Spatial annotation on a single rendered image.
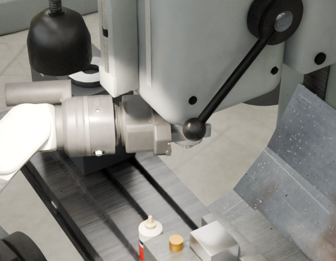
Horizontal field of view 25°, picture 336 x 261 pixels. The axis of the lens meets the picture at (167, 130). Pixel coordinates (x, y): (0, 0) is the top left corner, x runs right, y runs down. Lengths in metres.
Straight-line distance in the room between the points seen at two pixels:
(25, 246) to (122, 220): 0.48
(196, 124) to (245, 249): 0.34
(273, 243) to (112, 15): 0.53
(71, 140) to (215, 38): 0.27
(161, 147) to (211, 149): 1.97
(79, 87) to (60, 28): 0.60
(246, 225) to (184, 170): 1.64
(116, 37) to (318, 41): 0.27
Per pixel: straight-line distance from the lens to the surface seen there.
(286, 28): 0.94
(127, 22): 0.94
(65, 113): 1.07
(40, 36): 0.83
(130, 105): 1.10
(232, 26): 0.93
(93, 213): 1.43
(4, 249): 1.83
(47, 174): 1.52
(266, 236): 1.29
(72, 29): 0.83
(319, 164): 1.45
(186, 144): 1.11
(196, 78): 0.94
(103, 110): 1.07
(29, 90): 1.10
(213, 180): 2.89
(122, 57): 0.96
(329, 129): 1.44
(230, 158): 2.99
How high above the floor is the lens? 1.91
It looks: 38 degrees down
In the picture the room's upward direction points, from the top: straight up
